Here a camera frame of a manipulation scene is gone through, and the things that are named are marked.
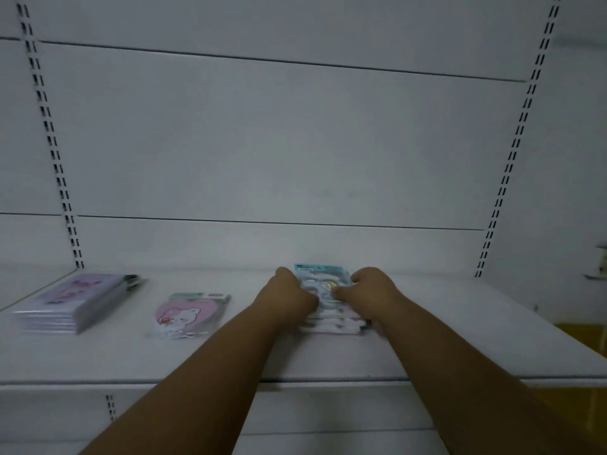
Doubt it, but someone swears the person's left hand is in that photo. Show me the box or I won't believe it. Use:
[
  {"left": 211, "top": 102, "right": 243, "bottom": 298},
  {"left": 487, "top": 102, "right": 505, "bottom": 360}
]
[{"left": 254, "top": 267, "right": 319, "bottom": 326}]

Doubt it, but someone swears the person's right hand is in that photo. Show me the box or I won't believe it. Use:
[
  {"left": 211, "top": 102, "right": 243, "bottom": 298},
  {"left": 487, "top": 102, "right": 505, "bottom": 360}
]
[{"left": 331, "top": 267, "right": 404, "bottom": 338}]

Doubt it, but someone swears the stack of blue sticker packets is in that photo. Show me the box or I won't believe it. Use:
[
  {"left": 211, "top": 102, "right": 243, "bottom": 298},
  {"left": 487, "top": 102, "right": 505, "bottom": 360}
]
[{"left": 293, "top": 263, "right": 371, "bottom": 335}]

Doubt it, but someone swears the person's right forearm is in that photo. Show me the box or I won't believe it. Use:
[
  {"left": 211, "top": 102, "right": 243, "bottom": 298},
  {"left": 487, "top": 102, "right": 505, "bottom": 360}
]
[{"left": 379, "top": 298, "right": 607, "bottom": 455}]

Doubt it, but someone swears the person's left forearm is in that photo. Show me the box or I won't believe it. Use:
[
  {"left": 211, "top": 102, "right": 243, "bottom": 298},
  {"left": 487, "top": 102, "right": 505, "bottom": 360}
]
[{"left": 78, "top": 303, "right": 291, "bottom": 455}]

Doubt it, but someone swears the white metal shelf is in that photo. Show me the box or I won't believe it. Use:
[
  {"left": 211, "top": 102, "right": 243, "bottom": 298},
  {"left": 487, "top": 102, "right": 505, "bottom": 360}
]
[{"left": 0, "top": 265, "right": 607, "bottom": 389}]

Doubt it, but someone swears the stack of pink heart packets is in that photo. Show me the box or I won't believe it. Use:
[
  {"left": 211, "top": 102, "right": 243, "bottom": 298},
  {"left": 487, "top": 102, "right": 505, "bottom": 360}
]
[{"left": 151, "top": 292, "right": 231, "bottom": 340}]

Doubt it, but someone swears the stack of purple notebooks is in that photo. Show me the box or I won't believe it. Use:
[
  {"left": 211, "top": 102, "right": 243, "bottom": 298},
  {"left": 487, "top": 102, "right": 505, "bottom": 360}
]
[{"left": 13, "top": 273, "right": 143, "bottom": 335}]

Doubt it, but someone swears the slotted shelf upright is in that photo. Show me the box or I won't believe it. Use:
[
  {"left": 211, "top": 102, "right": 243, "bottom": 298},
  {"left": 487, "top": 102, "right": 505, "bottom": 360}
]
[
  {"left": 14, "top": 0, "right": 86, "bottom": 270},
  {"left": 474, "top": 0, "right": 565, "bottom": 278}
]

